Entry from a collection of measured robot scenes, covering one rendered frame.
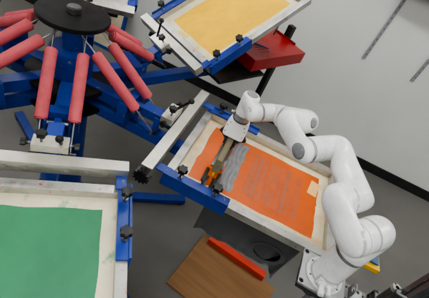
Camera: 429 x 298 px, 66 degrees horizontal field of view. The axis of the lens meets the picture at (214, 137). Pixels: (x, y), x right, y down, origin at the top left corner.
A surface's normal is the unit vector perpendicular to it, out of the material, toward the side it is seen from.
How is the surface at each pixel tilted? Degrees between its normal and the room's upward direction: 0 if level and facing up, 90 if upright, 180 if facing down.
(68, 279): 0
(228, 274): 0
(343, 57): 90
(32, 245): 0
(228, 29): 32
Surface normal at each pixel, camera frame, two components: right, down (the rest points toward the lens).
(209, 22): -0.11, -0.47
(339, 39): -0.32, 0.54
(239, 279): 0.33, -0.71
